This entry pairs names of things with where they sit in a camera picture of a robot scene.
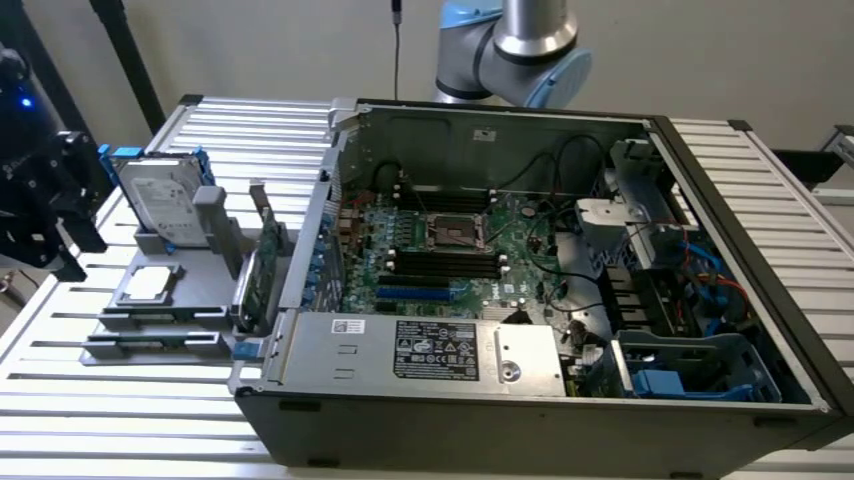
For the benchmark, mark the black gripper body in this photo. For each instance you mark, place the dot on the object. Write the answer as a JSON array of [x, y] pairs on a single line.
[[27, 200]]

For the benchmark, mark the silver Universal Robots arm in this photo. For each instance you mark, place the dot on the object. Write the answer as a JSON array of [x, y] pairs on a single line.
[[527, 35]]

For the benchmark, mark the green RAM stick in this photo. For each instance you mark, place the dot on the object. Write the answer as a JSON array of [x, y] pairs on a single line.
[[163, 313]]

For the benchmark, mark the black RAM slot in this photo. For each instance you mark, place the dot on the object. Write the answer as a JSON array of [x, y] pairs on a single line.
[[446, 196], [446, 268], [446, 275], [446, 202], [446, 209], [446, 254], [446, 189], [446, 261]]

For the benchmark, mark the silver CPU chip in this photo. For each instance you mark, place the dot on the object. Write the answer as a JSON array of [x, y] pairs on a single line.
[[152, 284]]

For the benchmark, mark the grey parts rack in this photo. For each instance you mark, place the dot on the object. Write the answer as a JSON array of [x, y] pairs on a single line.
[[200, 280]]

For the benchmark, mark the green graphics card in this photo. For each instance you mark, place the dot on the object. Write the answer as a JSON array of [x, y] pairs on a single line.
[[262, 270]]

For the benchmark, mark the blue plastic latch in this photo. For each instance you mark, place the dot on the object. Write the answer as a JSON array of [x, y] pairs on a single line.
[[247, 349]]

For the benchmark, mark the short black expansion slot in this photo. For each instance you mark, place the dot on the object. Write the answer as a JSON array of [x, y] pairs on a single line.
[[395, 307]]

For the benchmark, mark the blue expansion slot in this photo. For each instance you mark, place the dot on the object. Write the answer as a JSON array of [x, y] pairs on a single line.
[[414, 293]]

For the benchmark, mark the silver power supply unit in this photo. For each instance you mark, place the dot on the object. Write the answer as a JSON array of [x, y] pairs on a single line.
[[414, 355]]

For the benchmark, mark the CPU socket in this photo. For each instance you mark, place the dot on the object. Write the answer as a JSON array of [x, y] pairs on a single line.
[[455, 231]]

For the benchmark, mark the green motherboard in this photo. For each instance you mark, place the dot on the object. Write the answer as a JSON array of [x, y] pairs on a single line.
[[461, 295]]

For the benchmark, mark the silver chipset heatsink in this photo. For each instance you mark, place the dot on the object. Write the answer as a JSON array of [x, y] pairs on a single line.
[[507, 316]]

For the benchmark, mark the black open PC case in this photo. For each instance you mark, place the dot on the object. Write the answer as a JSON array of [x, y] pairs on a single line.
[[467, 430]]

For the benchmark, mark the grey metal disk bay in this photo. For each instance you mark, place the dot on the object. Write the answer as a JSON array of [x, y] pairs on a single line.
[[634, 200]]

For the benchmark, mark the blue plastic drive caddy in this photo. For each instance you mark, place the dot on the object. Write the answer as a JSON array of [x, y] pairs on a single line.
[[694, 365]]

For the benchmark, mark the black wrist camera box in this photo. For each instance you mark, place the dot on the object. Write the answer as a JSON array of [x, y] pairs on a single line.
[[80, 165]]

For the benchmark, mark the hard disk with blue frame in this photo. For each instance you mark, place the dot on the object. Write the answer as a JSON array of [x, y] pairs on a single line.
[[160, 200]]

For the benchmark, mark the aluminium frame side table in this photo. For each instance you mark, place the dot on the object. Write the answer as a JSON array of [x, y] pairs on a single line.
[[824, 160]]

